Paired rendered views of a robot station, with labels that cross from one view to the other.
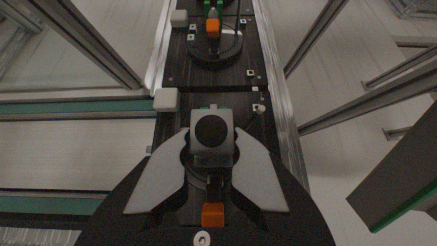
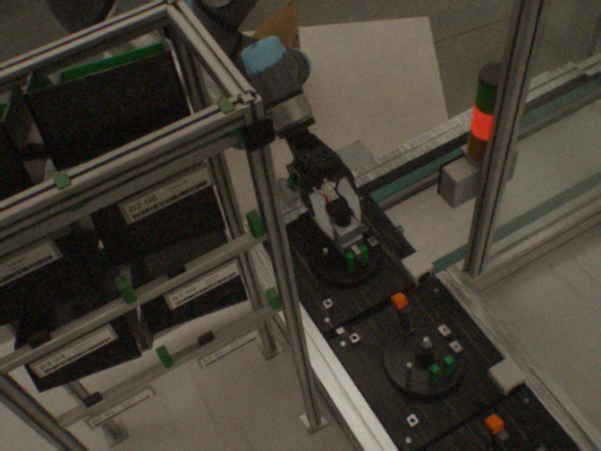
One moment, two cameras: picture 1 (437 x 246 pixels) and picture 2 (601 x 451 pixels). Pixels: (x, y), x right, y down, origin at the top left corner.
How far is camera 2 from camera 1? 1.15 m
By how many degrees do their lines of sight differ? 54
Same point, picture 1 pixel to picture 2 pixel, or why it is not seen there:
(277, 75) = (323, 365)
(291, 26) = not seen: outside the picture
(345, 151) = (187, 370)
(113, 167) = (431, 208)
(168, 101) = (410, 260)
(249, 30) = (395, 417)
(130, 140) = (437, 234)
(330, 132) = (212, 386)
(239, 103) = (347, 304)
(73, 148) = not seen: hidden behind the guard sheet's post
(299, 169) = (265, 280)
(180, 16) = (500, 370)
